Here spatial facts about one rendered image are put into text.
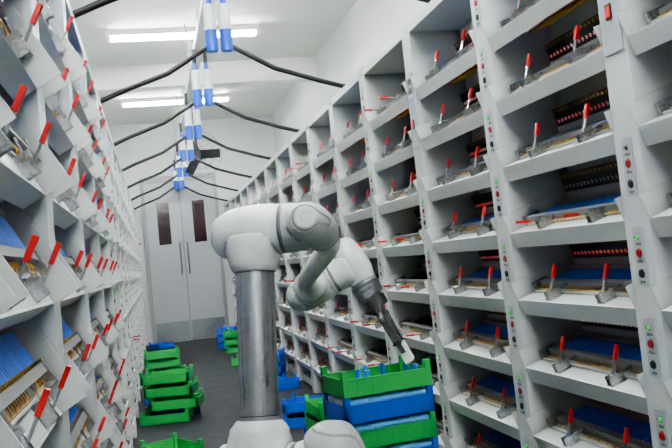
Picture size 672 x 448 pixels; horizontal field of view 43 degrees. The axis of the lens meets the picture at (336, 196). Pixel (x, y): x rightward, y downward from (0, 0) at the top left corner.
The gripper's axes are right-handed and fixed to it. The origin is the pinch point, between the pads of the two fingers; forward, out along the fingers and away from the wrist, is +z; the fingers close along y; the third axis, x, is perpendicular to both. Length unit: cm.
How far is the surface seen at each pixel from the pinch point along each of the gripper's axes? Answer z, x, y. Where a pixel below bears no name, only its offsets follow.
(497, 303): 0.6, 33.3, 11.0
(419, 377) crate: 8.6, 0.3, 3.6
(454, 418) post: 31, -2, -39
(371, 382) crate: 1.9, -12.0, 11.8
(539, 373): 21, 34, 34
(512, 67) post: -56, 73, 24
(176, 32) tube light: -290, -83, -385
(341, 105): -117, 14, -171
